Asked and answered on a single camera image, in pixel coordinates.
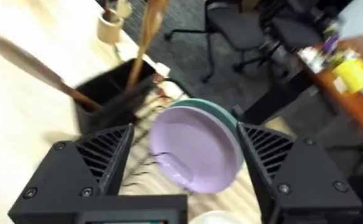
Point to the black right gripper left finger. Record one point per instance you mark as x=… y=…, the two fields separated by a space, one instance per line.
x=72 y=174

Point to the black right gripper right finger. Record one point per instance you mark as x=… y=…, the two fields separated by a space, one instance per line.
x=296 y=174

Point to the white plate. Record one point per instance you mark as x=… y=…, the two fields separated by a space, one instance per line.
x=215 y=217

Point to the teal green plate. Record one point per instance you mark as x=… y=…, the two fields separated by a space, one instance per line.
x=218 y=111

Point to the lilac plate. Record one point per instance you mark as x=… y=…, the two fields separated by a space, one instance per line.
x=193 y=149

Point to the black cutlery holder box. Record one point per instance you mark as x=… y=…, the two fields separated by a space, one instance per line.
x=112 y=96

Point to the brown wooden desk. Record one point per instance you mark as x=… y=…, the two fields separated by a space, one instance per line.
x=349 y=93

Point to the dark wooden spoon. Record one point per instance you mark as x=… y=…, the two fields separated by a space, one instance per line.
x=41 y=73

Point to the yellow tape roll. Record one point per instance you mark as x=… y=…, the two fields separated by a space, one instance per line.
x=354 y=74

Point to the beige round cup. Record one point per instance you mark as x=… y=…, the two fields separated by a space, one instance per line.
x=109 y=27

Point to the light wooden spatula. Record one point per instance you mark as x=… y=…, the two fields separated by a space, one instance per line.
x=147 y=37

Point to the black office chair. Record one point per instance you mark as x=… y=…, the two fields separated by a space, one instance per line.
x=231 y=31

